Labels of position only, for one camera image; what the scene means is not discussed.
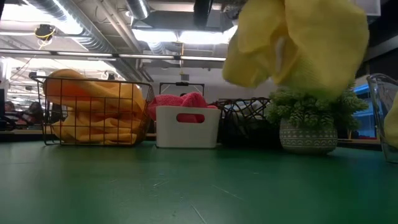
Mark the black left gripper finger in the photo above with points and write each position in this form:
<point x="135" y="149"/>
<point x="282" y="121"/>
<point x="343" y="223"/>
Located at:
<point x="202" y="12"/>

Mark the grey ceiling box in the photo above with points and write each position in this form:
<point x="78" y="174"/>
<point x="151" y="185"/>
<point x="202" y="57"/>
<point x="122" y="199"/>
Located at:
<point x="220" y="20"/>

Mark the bright ceiling light panel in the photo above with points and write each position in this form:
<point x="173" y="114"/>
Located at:
<point x="155" y="35"/>

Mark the white plastic basket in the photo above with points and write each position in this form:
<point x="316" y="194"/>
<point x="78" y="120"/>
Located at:
<point x="186" y="133"/>

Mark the long linear ceiling light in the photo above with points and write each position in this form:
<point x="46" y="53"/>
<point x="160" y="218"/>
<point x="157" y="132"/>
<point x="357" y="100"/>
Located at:
<point x="84" y="54"/>

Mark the black mesh basket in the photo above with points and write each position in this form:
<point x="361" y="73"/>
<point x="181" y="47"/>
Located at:
<point x="248" y="133"/>

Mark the black round ceiling device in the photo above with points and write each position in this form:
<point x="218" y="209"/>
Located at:
<point x="45" y="31"/>

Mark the green plant in patterned pot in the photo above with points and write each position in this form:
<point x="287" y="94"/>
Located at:
<point x="308" y="137"/>

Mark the person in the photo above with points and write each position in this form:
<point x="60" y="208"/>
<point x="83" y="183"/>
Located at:
<point x="34" y="112"/>
<point x="10" y="106"/>

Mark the clear glass container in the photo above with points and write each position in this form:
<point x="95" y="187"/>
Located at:
<point x="376" y="102"/>

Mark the round silver air duct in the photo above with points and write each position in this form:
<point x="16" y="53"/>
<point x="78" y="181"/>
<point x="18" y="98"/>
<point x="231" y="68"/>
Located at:
<point x="138" y="7"/>

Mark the small grey wall box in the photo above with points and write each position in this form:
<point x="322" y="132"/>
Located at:
<point x="184" y="77"/>

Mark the black rectangular frame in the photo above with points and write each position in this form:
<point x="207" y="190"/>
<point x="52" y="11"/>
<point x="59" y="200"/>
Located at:
<point x="182" y="83"/>

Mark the corrugated silver air duct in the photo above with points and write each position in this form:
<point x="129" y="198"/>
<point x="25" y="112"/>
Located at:
<point x="90" y="40"/>

